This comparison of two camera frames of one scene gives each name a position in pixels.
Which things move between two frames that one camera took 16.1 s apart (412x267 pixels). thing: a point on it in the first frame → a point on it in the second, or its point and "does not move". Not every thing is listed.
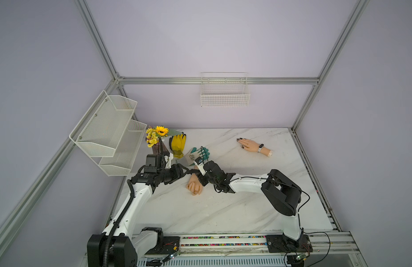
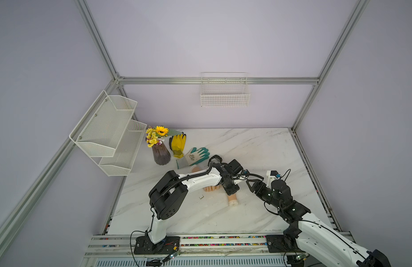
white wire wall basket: [224, 89] does not move
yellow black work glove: [177, 144] does not move
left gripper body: [171, 174] → [230, 188]
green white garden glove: [202, 152] does not move
